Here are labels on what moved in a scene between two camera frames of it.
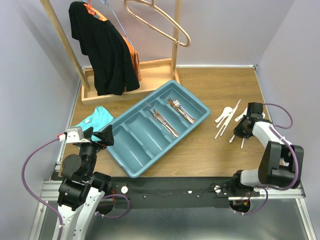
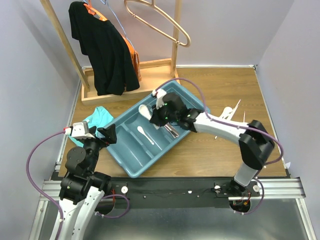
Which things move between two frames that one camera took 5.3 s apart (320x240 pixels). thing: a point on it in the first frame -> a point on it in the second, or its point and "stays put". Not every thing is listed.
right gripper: [238, 131] -> [156, 118]
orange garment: [135, 58] stays put
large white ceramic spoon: [241, 116] -> [144, 111]
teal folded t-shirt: [97, 119] stays put
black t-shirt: [113, 68] stays put
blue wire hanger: [119, 21] stays put
